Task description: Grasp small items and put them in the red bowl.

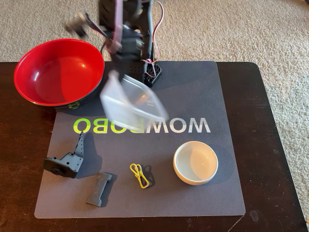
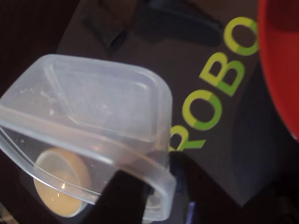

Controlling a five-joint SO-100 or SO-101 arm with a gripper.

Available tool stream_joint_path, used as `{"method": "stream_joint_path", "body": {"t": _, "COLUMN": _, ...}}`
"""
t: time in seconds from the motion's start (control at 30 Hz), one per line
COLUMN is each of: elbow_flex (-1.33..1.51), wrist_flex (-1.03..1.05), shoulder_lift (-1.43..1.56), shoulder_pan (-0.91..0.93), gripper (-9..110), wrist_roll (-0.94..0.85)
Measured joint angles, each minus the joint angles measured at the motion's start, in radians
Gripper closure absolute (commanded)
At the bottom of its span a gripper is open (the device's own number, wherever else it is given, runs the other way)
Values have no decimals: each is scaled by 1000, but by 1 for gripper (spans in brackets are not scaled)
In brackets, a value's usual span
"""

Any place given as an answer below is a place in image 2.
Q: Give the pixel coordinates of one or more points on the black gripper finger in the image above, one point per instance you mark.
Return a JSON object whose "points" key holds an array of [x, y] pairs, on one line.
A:
{"points": [[119, 200], [205, 203]]}

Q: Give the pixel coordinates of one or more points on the clear plastic container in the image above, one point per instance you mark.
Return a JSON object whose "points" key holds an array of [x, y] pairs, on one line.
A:
{"points": [[105, 100]]}

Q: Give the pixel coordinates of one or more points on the red bowl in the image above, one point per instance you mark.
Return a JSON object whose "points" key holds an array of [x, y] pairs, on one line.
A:
{"points": [[280, 70]]}

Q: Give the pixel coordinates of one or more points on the grey WOWROBO mat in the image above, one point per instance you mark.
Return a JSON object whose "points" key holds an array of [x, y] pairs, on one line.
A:
{"points": [[163, 58]]}

